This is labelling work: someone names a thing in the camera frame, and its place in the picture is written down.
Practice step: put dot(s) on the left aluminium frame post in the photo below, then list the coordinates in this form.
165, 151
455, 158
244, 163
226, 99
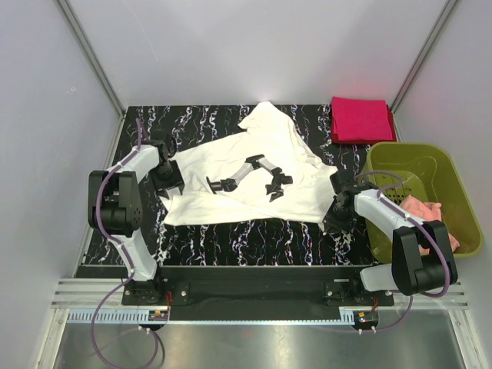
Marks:
69, 15

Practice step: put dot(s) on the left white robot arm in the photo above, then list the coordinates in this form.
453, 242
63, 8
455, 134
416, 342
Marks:
114, 201

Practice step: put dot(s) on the aluminium rail profile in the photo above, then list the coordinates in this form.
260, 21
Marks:
82, 292

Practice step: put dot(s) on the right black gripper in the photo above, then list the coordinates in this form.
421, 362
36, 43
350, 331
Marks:
331, 224

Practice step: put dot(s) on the white t shirt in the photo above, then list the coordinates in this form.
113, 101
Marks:
266, 131

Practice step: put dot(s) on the folded magenta t shirt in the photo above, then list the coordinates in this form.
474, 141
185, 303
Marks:
357, 118

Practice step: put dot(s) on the aluminium frame post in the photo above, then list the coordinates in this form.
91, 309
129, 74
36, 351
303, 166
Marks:
69, 15
427, 47

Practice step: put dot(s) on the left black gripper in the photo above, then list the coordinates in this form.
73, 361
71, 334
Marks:
175, 181

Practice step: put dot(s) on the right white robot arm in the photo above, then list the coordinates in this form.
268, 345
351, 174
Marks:
422, 260

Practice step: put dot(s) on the white slotted cable duct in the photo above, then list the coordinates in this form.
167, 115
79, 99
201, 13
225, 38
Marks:
328, 315

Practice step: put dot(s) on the pink crumpled t shirt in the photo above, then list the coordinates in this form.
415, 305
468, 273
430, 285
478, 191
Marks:
429, 211

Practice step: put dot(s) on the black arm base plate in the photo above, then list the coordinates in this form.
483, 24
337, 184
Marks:
270, 288

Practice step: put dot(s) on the right aluminium frame post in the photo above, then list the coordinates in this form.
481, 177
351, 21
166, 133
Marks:
427, 47

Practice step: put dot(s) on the black marble pattern mat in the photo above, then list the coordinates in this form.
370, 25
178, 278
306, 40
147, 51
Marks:
255, 242

